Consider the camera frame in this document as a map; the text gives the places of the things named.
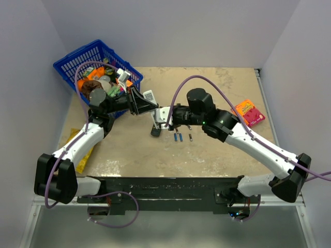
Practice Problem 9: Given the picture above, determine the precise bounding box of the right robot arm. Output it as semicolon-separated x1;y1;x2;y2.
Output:
168;88;311;203

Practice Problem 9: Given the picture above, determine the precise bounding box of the orange fruit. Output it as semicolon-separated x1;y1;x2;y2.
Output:
77;80;85;91

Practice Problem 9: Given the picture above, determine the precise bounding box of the blue plastic basket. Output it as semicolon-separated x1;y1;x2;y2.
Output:
53;39;144;118

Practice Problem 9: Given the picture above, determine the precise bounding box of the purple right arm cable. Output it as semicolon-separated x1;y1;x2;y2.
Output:
165;75;331;181

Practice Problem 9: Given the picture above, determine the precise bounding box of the white air conditioner remote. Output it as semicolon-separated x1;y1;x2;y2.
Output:
143;90;161;130

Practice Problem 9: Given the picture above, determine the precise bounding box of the tin can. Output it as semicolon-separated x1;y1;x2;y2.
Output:
99;75;111;83

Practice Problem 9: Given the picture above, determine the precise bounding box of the green sponge pack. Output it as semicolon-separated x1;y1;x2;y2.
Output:
107;86;121;98

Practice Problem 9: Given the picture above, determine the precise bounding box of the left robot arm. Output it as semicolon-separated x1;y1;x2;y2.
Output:
34;86;159;204

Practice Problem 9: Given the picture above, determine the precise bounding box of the black TV remote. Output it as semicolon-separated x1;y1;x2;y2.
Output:
151;126;162;137

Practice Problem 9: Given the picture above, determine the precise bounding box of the brown crumpled bag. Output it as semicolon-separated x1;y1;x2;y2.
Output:
79;80;103;100

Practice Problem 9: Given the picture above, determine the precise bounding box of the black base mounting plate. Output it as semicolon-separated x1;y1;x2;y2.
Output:
78;177;259;215

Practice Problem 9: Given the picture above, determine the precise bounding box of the yellow Lays chips bag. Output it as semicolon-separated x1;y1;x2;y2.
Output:
67;128;94;174

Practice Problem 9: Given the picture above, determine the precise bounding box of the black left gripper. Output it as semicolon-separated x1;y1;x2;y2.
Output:
106;85;158;115

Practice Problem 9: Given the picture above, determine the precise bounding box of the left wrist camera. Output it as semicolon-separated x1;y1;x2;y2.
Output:
116;68;133;93

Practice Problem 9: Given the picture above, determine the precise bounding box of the pink orange snack box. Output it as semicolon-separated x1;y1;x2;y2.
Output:
235;99;265;128

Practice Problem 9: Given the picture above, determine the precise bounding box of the orange juice carton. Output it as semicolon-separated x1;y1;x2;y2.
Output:
83;67;104;81

